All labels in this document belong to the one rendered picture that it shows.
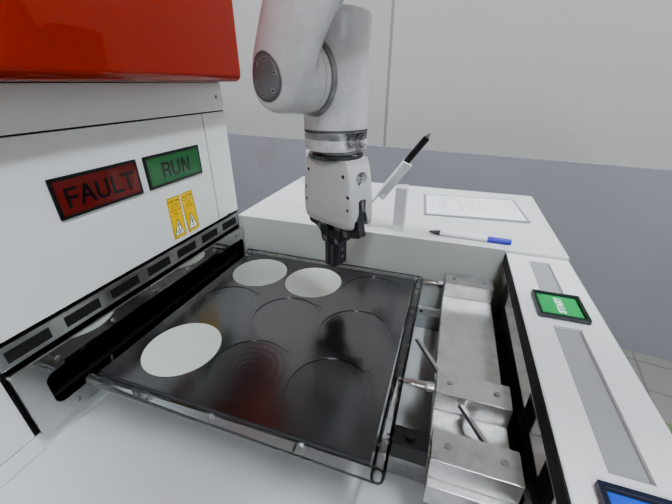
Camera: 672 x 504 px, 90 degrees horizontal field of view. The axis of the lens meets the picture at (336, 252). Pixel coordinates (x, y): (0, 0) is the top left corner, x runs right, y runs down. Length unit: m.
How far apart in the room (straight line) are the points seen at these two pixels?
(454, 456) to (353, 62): 0.42
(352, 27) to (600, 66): 1.51
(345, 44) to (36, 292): 0.44
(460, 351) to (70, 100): 0.58
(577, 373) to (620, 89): 1.55
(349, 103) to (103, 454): 0.51
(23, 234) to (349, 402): 0.39
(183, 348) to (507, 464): 0.39
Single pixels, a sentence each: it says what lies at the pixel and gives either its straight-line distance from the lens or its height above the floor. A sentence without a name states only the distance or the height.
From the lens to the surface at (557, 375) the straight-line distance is 0.42.
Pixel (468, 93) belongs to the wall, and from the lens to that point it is 1.86.
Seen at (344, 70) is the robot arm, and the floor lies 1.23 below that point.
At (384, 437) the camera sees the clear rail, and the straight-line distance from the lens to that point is 0.38.
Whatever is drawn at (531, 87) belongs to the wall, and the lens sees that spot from 1.84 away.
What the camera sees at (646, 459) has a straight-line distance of 0.39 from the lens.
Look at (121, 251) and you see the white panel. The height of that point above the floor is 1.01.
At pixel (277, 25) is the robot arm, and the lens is 0.37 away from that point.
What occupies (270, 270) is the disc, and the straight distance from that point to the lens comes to 0.65.
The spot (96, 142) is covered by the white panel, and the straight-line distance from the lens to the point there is 0.52.
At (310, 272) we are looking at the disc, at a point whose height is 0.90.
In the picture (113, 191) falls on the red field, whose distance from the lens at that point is 0.53.
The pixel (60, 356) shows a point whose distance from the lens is 0.53.
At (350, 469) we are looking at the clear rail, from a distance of 0.37.
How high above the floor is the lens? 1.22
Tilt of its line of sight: 27 degrees down
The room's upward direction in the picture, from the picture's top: straight up
